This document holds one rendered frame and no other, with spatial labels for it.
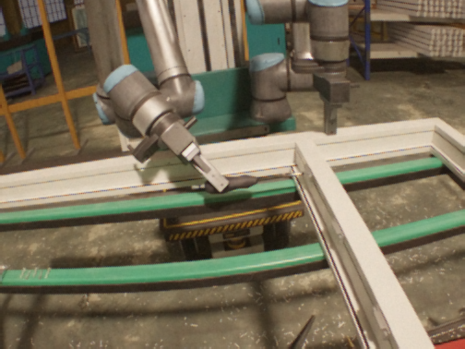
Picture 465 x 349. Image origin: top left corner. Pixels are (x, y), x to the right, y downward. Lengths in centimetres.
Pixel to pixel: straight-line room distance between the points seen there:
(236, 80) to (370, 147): 81
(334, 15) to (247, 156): 38
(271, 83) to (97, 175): 83
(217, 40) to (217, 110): 33
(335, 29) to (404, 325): 57
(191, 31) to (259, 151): 87
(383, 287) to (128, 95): 59
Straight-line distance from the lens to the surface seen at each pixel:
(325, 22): 73
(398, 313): 46
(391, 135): 91
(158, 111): 69
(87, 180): 87
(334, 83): 73
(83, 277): 66
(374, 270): 50
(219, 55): 158
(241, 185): 68
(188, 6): 154
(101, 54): 124
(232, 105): 156
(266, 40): 436
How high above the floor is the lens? 130
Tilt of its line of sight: 30 degrees down
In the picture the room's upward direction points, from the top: 7 degrees counter-clockwise
